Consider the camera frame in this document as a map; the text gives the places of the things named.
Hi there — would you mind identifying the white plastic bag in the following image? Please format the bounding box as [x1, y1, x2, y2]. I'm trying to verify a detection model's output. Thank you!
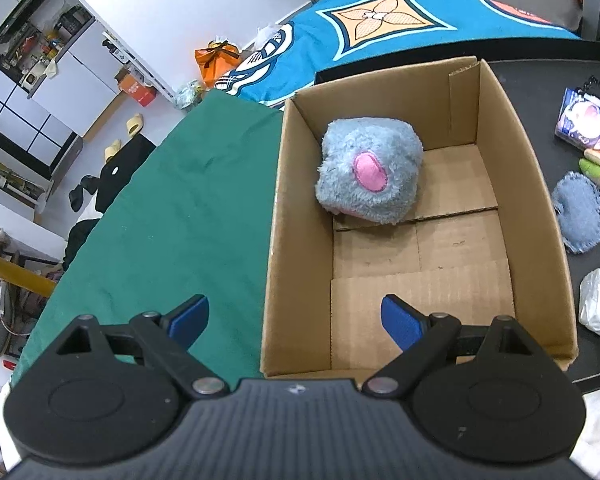
[254, 24, 281, 51]

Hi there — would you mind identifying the blue denim soft pad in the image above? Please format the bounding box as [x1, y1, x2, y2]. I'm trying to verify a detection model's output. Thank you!
[550, 171, 600, 255]

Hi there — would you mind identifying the orange bag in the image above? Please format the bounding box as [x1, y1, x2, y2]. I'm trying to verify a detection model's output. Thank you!
[195, 40, 241, 88]

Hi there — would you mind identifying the grey plush toy pink patch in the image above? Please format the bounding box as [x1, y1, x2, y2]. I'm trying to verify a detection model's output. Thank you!
[314, 117, 425, 220]

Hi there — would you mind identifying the white kitchen cabinet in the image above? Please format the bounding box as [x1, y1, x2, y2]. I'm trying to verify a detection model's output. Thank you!
[30, 15, 126, 136]

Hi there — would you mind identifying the orange carton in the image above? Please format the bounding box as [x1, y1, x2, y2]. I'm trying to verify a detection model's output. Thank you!
[117, 74, 157, 107]

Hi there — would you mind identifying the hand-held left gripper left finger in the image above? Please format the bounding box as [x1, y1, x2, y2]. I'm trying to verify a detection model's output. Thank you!
[55, 295, 231, 401]

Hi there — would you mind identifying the green cloth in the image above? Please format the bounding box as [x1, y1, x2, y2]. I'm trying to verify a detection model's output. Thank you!
[10, 91, 286, 386]

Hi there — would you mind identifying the grey metal frame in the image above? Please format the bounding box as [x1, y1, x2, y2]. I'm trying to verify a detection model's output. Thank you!
[582, 0, 600, 41]

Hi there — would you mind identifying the black tray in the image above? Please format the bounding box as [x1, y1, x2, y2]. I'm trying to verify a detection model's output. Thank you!
[314, 37, 600, 396]

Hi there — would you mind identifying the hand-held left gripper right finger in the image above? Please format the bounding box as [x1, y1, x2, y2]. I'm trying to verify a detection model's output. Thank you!
[362, 294, 551, 401]

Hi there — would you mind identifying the blue snack packet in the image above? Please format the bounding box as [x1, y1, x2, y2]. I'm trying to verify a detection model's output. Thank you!
[554, 75, 600, 157]

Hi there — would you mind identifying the blue printed blanket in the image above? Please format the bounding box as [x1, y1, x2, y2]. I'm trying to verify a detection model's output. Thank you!
[215, 0, 581, 108]

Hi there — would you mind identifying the black cloth with white mark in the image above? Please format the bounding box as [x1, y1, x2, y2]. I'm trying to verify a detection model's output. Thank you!
[62, 135, 156, 271]

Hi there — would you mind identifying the black-framed sliding door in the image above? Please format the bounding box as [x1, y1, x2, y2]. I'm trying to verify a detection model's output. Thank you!
[0, 55, 83, 181]

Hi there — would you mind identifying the cardboard box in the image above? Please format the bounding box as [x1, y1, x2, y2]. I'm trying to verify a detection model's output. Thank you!
[260, 56, 579, 380]

